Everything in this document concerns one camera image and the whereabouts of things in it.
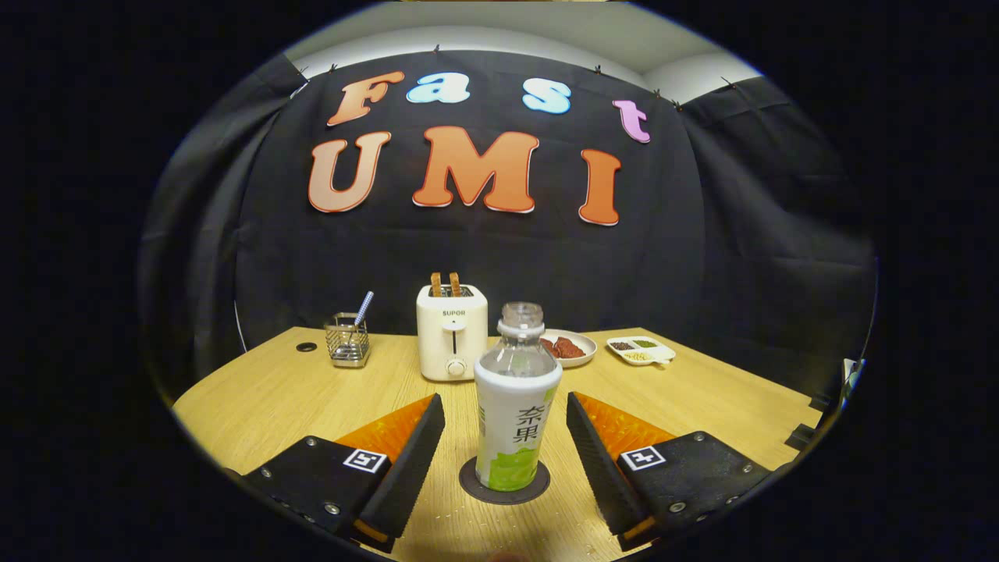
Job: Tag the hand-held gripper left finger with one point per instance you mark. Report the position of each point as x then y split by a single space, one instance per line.
410 460

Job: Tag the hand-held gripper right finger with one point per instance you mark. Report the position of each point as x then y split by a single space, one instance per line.
597 460

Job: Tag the dark brown round coaster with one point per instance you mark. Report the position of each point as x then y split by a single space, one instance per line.
468 482

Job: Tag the clear juice bottle white label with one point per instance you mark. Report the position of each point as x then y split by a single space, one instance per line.
515 414

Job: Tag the white oval plate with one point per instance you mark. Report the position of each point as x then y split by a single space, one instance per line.
587 357

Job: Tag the red dried food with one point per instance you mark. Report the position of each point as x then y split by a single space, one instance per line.
568 349

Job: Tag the white divided dish of seeds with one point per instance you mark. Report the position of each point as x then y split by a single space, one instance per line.
640 351

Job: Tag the cream toaster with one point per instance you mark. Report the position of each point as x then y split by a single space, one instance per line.
449 343

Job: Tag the wooden table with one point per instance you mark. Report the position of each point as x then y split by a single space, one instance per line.
273 398

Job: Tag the blue striped straw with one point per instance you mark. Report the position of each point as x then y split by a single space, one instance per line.
364 307

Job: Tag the toast slice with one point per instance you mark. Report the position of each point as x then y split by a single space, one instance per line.
435 284
455 284

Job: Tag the black backdrop cloth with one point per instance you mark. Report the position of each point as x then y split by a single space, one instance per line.
702 257

